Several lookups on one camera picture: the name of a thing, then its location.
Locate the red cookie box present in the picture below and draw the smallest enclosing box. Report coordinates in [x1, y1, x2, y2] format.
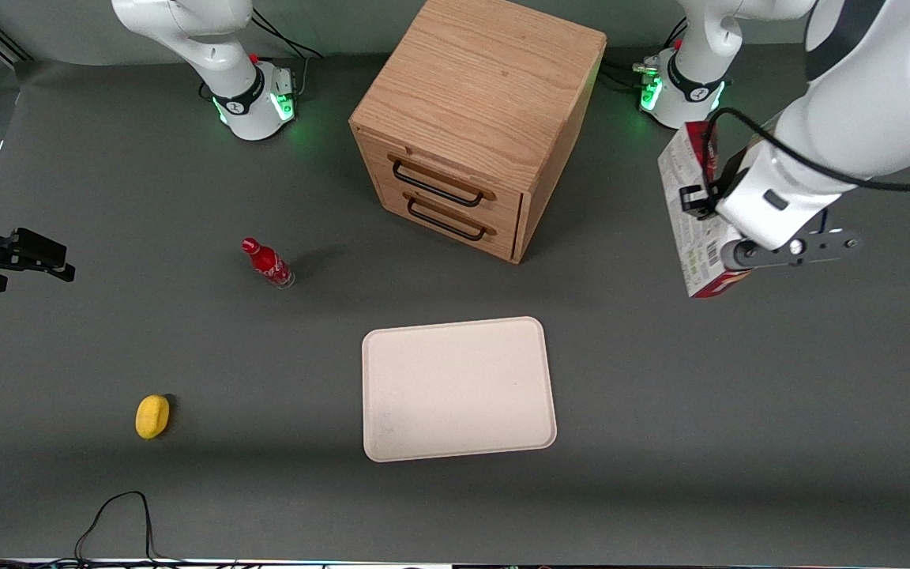
[657, 120, 754, 300]

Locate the beige rectangular tray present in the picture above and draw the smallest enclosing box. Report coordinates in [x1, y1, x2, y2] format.
[361, 316, 558, 463]

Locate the yellow lemon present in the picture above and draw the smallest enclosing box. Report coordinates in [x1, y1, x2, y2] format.
[135, 394, 171, 440]

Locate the wooden drawer front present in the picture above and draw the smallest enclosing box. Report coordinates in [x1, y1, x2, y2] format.
[380, 180, 521, 263]
[367, 136, 524, 232]

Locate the red cola bottle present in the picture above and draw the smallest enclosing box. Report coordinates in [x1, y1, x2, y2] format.
[241, 237, 296, 290]

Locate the wooden drawer cabinet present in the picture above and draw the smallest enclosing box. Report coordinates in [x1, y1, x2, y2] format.
[349, 0, 608, 265]

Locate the black left arm base cable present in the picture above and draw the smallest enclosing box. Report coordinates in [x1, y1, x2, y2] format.
[601, 17, 690, 96]

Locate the black arm base cable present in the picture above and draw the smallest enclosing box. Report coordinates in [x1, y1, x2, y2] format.
[601, 17, 690, 96]
[251, 8, 324, 100]

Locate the aluminium frame rail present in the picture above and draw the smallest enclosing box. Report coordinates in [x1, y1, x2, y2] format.
[0, 14, 34, 66]

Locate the black drawer handle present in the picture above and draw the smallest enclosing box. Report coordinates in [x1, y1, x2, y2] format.
[403, 193, 498, 242]
[388, 154, 497, 209]

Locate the black looped cable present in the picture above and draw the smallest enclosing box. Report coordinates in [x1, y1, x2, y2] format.
[73, 491, 187, 567]

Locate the black right arm base cable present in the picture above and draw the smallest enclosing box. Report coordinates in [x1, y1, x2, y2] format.
[251, 8, 324, 100]

